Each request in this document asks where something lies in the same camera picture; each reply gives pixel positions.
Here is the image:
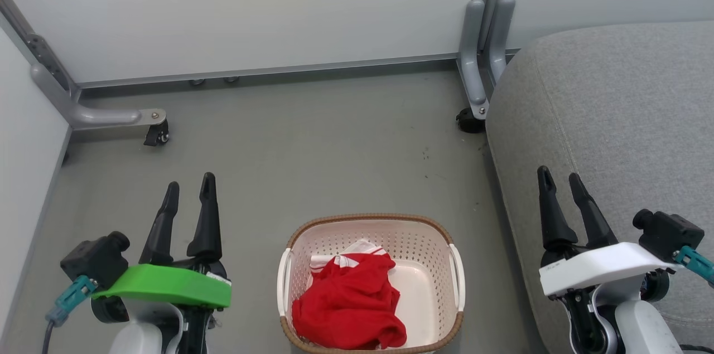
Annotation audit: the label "grey metal partition base rail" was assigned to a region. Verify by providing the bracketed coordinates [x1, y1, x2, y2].
[75, 51, 520, 90]

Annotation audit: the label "teal plug left camera cable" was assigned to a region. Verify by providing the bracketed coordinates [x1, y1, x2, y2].
[42, 275, 99, 354]

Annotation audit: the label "teal plug camera cable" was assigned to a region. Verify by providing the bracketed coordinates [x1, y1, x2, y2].
[42, 275, 99, 354]
[673, 246, 714, 289]

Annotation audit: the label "grey partition post double foot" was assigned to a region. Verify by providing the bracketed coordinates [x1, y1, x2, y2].
[456, 0, 518, 121]

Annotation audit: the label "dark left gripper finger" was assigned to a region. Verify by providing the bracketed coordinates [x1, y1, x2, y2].
[186, 172, 223, 260]
[139, 181, 180, 266]

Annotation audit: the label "grey partition foot long bracket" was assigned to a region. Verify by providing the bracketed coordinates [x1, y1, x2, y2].
[0, 0, 167, 132]

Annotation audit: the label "teal plug right camera cable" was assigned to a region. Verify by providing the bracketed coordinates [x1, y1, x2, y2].
[673, 246, 714, 289]

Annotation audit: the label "red and white shirt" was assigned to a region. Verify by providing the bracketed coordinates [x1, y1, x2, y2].
[292, 240, 408, 351]

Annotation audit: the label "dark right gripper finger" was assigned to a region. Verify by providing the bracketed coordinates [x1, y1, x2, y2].
[568, 173, 619, 250]
[537, 166, 579, 253]

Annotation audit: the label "grey fabric sofa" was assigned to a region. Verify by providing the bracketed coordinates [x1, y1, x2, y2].
[485, 21, 714, 354]

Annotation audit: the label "black caster wheel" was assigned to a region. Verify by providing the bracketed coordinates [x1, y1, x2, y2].
[143, 120, 170, 147]
[456, 108, 486, 134]

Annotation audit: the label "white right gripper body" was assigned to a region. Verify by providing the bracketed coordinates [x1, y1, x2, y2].
[539, 241, 684, 297]

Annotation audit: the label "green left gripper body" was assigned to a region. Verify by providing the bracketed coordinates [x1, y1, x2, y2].
[92, 257, 232, 309]

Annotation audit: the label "white perforated laundry basket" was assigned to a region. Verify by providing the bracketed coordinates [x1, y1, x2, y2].
[277, 214, 466, 354]

